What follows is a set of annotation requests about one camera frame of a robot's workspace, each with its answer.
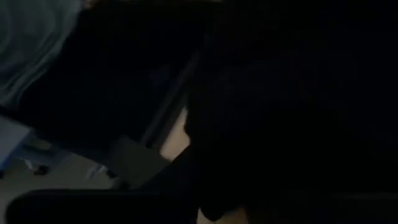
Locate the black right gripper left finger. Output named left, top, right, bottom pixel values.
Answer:
left=4, top=146, right=200, bottom=224

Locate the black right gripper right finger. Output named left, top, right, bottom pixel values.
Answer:
left=245, top=190, right=398, bottom=224

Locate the grey Reebok t-shirt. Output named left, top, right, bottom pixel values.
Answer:
left=0, top=0, right=83, bottom=106

